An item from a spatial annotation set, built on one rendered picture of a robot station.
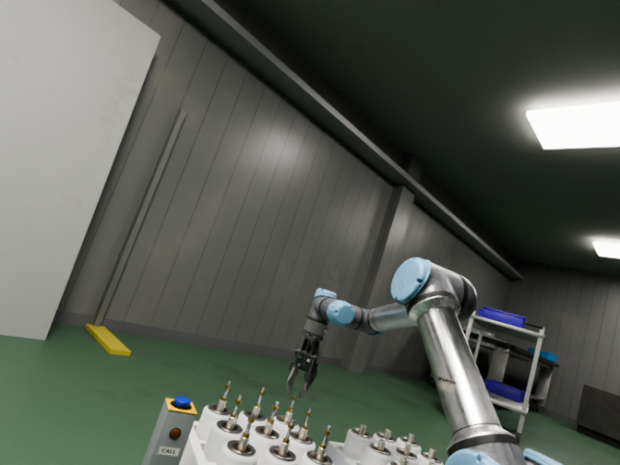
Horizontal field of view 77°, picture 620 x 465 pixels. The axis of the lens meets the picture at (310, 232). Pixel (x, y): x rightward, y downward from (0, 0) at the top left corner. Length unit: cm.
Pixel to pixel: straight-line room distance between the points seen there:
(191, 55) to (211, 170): 85
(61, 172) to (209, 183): 113
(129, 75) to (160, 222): 102
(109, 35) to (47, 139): 75
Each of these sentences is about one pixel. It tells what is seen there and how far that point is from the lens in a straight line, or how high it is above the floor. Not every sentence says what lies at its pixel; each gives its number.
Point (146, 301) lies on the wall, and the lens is 314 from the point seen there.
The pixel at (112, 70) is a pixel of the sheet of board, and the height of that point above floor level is 156.
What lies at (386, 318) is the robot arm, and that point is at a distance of 121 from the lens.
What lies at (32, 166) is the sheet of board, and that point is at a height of 85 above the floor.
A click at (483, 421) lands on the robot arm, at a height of 56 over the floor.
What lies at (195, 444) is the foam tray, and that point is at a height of 18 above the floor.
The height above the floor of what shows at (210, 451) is 19.
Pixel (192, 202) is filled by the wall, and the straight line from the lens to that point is 316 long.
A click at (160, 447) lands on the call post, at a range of 108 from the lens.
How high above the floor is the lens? 67
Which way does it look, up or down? 9 degrees up
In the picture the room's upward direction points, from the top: 18 degrees clockwise
